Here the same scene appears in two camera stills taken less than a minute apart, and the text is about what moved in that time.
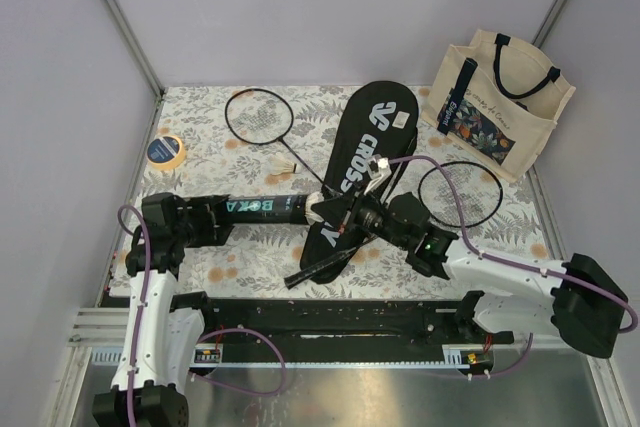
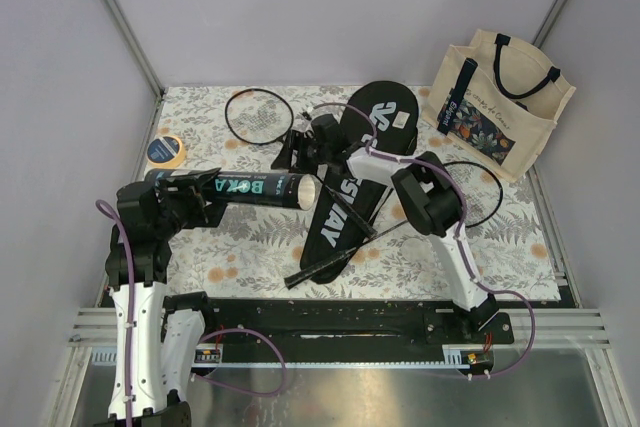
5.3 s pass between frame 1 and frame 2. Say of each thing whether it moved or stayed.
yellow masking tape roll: stayed
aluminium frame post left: stayed
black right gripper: moved
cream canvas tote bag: stayed
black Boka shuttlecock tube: moved
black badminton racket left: stayed
